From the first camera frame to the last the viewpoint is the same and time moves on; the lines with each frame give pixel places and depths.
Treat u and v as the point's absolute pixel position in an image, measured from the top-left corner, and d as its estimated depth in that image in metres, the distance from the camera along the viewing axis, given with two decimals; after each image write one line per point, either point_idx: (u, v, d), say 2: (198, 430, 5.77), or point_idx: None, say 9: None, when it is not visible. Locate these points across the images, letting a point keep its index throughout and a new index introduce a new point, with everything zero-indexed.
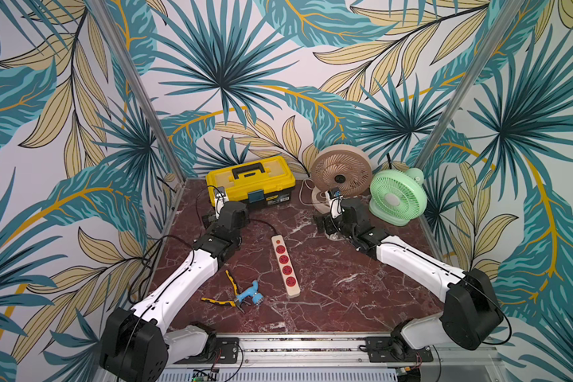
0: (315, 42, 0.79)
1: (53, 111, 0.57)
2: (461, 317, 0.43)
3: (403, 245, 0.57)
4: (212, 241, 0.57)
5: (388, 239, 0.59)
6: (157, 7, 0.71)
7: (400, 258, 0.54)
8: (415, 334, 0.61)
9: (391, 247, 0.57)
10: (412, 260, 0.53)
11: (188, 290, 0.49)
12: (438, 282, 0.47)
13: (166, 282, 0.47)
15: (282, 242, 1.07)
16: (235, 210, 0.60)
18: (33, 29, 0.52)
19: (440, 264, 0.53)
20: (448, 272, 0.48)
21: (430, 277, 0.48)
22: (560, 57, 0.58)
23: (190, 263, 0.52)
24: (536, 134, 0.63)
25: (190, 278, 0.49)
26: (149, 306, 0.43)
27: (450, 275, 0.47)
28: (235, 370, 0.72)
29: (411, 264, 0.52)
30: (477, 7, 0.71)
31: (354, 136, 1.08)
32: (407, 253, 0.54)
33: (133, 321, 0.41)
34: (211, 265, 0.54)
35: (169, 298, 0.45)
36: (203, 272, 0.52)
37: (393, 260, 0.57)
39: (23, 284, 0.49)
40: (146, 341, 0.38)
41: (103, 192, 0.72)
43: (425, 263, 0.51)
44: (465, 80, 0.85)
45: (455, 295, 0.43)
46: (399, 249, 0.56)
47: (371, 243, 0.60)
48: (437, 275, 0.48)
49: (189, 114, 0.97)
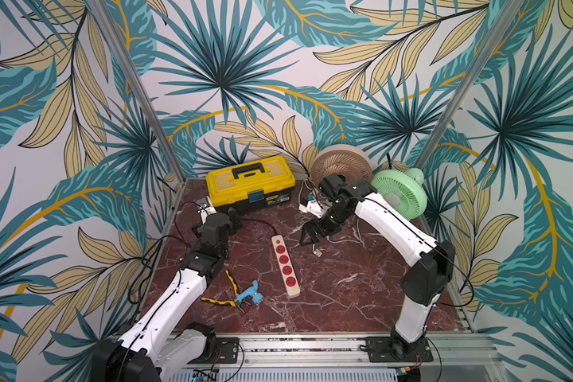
0: (315, 42, 0.79)
1: (53, 111, 0.57)
2: (422, 280, 0.47)
3: (384, 206, 0.55)
4: (198, 259, 0.57)
5: (372, 196, 0.57)
6: (157, 7, 0.71)
7: (380, 219, 0.54)
8: (404, 324, 0.63)
9: (373, 206, 0.55)
10: (391, 223, 0.53)
11: (179, 312, 0.49)
12: (410, 248, 0.49)
13: (153, 307, 0.46)
15: (282, 242, 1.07)
16: (218, 224, 0.58)
18: (33, 29, 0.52)
19: (416, 230, 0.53)
20: (422, 239, 0.50)
21: (404, 242, 0.50)
22: (560, 57, 0.58)
23: (177, 283, 0.51)
24: (535, 134, 0.63)
25: (178, 300, 0.48)
26: (137, 335, 0.42)
27: (423, 243, 0.49)
28: (235, 370, 0.72)
29: (389, 226, 0.53)
30: (477, 7, 0.71)
31: (354, 136, 1.08)
32: (387, 216, 0.54)
33: (122, 352, 0.40)
34: (200, 283, 0.53)
35: (157, 323, 0.44)
36: (192, 292, 0.52)
37: (372, 219, 0.56)
39: (23, 284, 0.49)
40: (137, 372, 0.37)
41: (103, 192, 0.72)
43: (403, 228, 0.52)
44: (465, 80, 0.85)
45: (425, 262, 0.46)
46: (380, 210, 0.55)
47: (352, 196, 0.57)
48: (411, 242, 0.50)
49: (189, 114, 0.97)
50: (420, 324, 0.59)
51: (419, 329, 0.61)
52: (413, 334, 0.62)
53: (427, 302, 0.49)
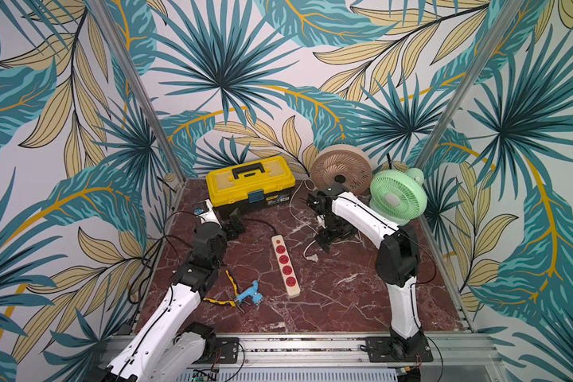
0: (315, 42, 0.79)
1: (53, 111, 0.57)
2: (388, 261, 0.53)
3: (354, 200, 0.64)
4: (192, 272, 0.55)
5: (344, 194, 0.66)
6: (157, 7, 0.71)
7: (350, 212, 0.62)
8: (397, 319, 0.65)
9: (344, 201, 0.64)
10: (360, 214, 0.61)
11: (172, 332, 0.48)
12: (376, 233, 0.56)
13: (145, 329, 0.45)
15: (282, 242, 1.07)
16: (209, 236, 0.55)
18: (33, 29, 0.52)
19: (381, 217, 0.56)
20: (386, 224, 0.57)
21: (372, 229, 0.57)
22: (560, 57, 0.58)
23: (169, 301, 0.49)
24: (536, 134, 0.63)
25: (170, 318, 0.47)
26: (126, 360, 0.41)
27: (387, 228, 0.56)
28: (235, 370, 0.72)
29: (359, 217, 0.60)
30: (477, 7, 0.71)
31: (354, 136, 1.08)
32: (356, 208, 0.62)
33: (111, 378, 0.39)
34: (192, 299, 0.52)
35: (148, 347, 0.43)
36: (185, 309, 0.50)
37: (344, 213, 0.65)
39: (23, 284, 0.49)
40: None
41: (103, 192, 0.72)
43: (370, 216, 0.60)
44: (465, 80, 0.85)
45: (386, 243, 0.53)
46: (351, 204, 0.63)
47: (328, 196, 0.66)
48: (376, 228, 0.57)
49: (189, 114, 0.97)
50: (410, 317, 0.62)
51: (410, 322, 0.63)
52: (407, 328, 0.63)
53: (397, 282, 0.55)
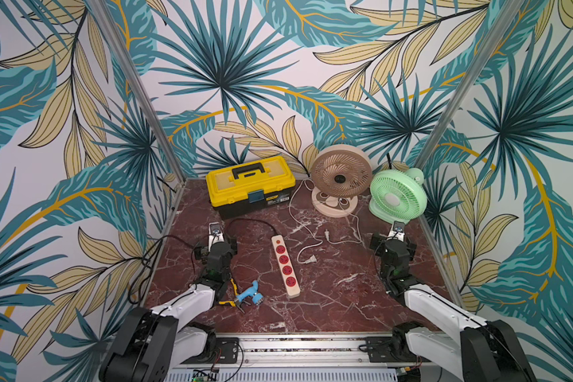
0: (315, 42, 0.79)
1: (53, 111, 0.57)
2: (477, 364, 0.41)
3: (429, 291, 0.60)
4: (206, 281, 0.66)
5: (417, 286, 0.62)
6: (157, 7, 0.71)
7: (425, 303, 0.56)
8: (421, 345, 0.60)
9: (418, 291, 0.60)
10: (435, 305, 0.54)
11: (195, 308, 0.56)
12: (455, 325, 0.47)
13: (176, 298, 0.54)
15: (282, 242, 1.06)
16: (221, 253, 0.66)
18: (33, 29, 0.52)
19: (463, 310, 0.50)
20: (469, 317, 0.48)
21: (450, 321, 0.49)
22: (560, 57, 0.58)
23: (196, 287, 0.61)
24: (535, 134, 0.63)
25: (197, 297, 0.57)
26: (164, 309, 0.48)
27: (469, 321, 0.47)
28: (235, 370, 0.72)
29: (435, 309, 0.53)
30: (477, 7, 0.71)
31: (354, 136, 1.08)
32: (431, 298, 0.56)
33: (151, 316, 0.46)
34: (210, 294, 0.61)
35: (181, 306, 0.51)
36: (207, 296, 0.60)
37: (418, 305, 0.58)
39: (23, 284, 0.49)
40: (165, 329, 0.43)
41: (103, 192, 0.72)
43: (448, 307, 0.52)
44: (465, 80, 0.85)
45: (468, 335, 0.44)
46: (426, 294, 0.58)
47: (401, 290, 0.63)
48: (457, 320, 0.48)
49: (189, 114, 0.97)
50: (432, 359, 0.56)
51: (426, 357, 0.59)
52: (418, 350, 0.61)
53: None
